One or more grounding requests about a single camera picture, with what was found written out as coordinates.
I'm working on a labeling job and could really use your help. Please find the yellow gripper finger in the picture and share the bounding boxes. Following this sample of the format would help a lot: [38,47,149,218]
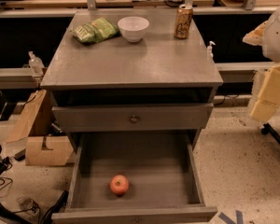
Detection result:
[250,63,280,122]
[243,21,267,46]

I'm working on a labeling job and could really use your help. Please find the red apple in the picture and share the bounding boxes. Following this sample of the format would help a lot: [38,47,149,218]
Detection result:
[109,175,129,196]

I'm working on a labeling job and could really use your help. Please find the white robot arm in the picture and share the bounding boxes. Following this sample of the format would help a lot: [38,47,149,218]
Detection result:
[243,7,280,122]

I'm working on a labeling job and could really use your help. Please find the closed top drawer with knob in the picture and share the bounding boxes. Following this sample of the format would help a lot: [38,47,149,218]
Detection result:
[52,104,213,133]

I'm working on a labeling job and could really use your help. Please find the grey wooden drawer cabinet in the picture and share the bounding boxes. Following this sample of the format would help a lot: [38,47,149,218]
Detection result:
[41,8,222,143]

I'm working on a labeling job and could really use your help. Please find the open middle drawer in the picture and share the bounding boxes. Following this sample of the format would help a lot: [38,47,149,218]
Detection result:
[52,132,217,224]

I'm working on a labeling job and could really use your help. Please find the black stand leg right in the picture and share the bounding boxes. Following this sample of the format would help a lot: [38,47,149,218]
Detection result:
[260,123,280,145]

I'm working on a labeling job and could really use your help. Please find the white pump bottle right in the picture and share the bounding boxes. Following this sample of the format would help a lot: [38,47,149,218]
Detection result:
[206,41,216,59]

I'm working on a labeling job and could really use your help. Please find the gold soda can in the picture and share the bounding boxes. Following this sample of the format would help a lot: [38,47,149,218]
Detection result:
[174,4,193,39]

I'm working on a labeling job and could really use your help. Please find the white ceramic bowl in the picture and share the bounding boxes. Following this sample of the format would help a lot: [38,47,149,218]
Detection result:
[118,16,149,43]

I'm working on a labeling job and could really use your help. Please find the green chip bag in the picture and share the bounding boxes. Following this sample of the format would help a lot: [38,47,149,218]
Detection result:
[71,18,119,44]

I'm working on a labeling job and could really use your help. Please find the clear sanitizer bottle left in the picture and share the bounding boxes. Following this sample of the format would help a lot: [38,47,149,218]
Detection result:
[28,51,45,76]

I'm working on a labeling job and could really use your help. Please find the cardboard box on floor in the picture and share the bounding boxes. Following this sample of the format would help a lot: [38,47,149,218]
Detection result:
[25,136,74,166]

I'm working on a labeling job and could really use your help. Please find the black cables on floor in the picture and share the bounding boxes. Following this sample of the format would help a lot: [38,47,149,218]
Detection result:
[0,175,69,224]

